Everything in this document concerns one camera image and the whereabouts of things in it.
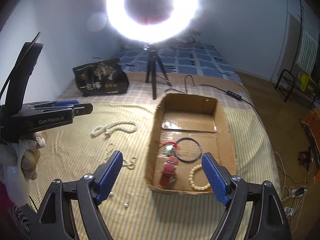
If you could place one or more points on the blue checkered bedding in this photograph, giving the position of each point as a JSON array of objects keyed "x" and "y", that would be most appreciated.
[{"x": 197, "y": 59}]

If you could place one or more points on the red watch with strap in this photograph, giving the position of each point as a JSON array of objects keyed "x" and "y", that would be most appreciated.
[{"x": 168, "y": 173}]

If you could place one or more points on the black tripod stand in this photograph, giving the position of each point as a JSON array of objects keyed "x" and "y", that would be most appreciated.
[{"x": 151, "y": 70}]

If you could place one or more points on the white ring light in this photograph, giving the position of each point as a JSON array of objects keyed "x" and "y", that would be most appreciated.
[{"x": 151, "y": 21}]

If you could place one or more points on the striped yellow bed cloth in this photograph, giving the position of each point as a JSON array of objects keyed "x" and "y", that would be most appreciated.
[{"x": 71, "y": 152}]

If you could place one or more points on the cardboard box tray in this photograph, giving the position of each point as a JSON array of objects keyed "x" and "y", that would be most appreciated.
[{"x": 187, "y": 126}]

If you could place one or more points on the gloved left hand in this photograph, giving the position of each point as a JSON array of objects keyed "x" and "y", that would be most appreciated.
[{"x": 18, "y": 166}]

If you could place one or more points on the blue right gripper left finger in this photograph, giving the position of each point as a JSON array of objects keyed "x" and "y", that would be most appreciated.
[{"x": 106, "y": 175}]

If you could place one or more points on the black printed gift bag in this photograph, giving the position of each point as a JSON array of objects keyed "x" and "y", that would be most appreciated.
[{"x": 101, "y": 78}]

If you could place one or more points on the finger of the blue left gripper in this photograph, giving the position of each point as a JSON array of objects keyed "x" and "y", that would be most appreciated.
[{"x": 65, "y": 103}]

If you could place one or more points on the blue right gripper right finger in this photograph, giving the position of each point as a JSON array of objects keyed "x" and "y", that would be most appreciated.
[{"x": 217, "y": 176}]

